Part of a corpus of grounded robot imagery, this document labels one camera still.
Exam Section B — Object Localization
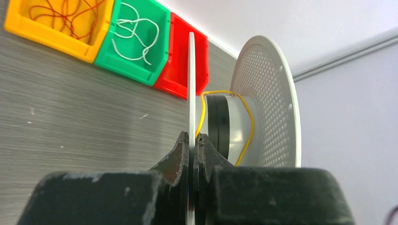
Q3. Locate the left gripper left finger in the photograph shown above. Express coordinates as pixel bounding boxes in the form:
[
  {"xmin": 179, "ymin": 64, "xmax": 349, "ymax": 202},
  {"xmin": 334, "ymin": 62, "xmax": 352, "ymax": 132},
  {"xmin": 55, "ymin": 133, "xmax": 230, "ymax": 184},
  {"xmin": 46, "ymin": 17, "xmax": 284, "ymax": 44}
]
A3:
[{"xmin": 18, "ymin": 132, "xmax": 189, "ymax": 225}]

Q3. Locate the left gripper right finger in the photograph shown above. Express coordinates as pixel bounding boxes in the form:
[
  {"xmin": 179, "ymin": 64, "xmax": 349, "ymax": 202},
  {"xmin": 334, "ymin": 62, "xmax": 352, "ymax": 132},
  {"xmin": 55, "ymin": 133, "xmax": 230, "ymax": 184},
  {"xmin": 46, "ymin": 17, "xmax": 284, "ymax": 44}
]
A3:
[{"xmin": 193, "ymin": 134, "xmax": 355, "ymax": 225}]

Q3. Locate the white plastic spool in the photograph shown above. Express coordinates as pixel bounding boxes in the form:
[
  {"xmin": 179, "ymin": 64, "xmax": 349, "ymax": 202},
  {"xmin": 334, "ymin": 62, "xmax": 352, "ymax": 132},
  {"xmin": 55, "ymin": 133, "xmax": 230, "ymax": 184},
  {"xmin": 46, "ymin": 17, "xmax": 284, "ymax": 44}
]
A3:
[{"xmin": 187, "ymin": 33, "xmax": 301, "ymax": 225}]

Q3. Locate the yellow wire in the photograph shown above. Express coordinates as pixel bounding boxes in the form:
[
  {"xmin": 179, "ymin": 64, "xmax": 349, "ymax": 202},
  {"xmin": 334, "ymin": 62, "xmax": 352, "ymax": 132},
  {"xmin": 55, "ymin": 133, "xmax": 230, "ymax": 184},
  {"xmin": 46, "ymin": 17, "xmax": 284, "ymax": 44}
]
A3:
[{"xmin": 195, "ymin": 90, "xmax": 256, "ymax": 167}]

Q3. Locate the red bin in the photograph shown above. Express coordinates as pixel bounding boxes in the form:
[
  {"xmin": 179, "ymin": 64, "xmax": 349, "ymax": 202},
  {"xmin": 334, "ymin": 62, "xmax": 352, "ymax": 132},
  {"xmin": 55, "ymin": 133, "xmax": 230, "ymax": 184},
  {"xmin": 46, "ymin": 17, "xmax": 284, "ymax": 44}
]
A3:
[{"xmin": 153, "ymin": 12, "xmax": 209, "ymax": 100}]

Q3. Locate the green bin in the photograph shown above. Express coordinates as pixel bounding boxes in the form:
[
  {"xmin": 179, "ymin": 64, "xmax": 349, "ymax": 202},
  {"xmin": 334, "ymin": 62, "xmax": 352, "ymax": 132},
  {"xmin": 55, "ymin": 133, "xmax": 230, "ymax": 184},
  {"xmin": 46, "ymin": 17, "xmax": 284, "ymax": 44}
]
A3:
[{"xmin": 94, "ymin": 0, "xmax": 171, "ymax": 86}]

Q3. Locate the yellow bin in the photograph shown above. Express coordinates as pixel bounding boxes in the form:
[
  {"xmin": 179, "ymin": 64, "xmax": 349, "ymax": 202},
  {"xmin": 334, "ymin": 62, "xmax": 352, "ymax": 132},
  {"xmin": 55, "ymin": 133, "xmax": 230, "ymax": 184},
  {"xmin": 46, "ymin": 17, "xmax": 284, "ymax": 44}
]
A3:
[{"xmin": 4, "ymin": 0, "xmax": 114, "ymax": 63}]

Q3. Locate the white wire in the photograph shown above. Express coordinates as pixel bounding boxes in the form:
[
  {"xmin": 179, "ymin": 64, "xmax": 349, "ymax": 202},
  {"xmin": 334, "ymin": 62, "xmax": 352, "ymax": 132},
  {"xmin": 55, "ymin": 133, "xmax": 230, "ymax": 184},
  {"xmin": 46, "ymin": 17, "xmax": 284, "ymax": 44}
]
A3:
[{"xmin": 111, "ymin": 2, "xmax": 160, "ymax": 66}]

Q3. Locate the red wire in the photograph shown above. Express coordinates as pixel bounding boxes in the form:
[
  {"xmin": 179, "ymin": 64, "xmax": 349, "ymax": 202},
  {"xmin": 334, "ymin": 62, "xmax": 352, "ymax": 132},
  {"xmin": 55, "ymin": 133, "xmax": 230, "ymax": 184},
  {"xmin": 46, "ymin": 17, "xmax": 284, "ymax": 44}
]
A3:
[{"xmin": 29, "ymin": 0, "xmax": 107, "ymax": 45}]

